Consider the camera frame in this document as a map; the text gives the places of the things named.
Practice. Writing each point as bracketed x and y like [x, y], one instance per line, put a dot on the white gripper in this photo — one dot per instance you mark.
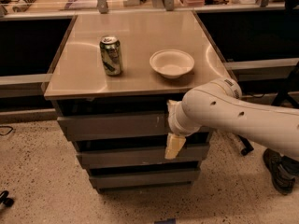
[173, 120]

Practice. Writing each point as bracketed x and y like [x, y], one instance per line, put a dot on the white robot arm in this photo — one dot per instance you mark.
[217, 105]

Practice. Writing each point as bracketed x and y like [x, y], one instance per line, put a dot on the grey top drawer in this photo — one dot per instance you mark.
[112, 126]

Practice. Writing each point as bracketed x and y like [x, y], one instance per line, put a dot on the grey drawer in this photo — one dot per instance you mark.
[144, 179]
[112, 126]
[139, 156]

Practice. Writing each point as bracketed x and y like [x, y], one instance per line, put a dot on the grey middle drawer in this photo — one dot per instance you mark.
[139, 156]

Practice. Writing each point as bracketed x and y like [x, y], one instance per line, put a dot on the grey bottom drawer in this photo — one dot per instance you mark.
[144, 179]

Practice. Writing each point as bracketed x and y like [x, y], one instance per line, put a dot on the grey drawer cabinet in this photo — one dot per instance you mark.
[79, 84]

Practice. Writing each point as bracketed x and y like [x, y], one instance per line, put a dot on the white paper bowl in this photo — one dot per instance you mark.
[171, 63]

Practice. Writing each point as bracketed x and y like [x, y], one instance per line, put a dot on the green soda can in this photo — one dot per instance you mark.
[110, 47]

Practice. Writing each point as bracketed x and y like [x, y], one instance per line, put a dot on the dark trouser leg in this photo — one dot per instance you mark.
[290, 165]

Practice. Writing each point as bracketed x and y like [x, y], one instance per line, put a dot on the black object on floor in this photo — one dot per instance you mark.
[5, 200]

